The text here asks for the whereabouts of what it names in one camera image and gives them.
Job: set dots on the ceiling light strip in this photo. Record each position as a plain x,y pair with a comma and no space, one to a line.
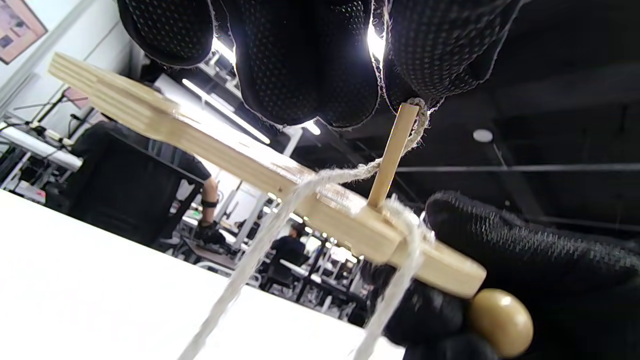
225,110

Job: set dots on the wooden lacing needle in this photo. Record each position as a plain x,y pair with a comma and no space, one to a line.
392,155

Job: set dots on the framed wall picture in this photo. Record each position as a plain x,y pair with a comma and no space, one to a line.
17,27

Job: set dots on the person's left hand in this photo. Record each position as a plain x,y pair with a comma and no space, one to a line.
310,55

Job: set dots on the black office chair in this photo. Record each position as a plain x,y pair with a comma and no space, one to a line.
125,195

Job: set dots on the white work desk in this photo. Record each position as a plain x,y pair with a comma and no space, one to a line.
40,147

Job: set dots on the wooden crocodile lacing toy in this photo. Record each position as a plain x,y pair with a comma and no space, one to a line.
250,160

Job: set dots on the wooden ball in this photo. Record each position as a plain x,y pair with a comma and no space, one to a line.
502,322

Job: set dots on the person's right hand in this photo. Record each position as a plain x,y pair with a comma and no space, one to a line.
550,270

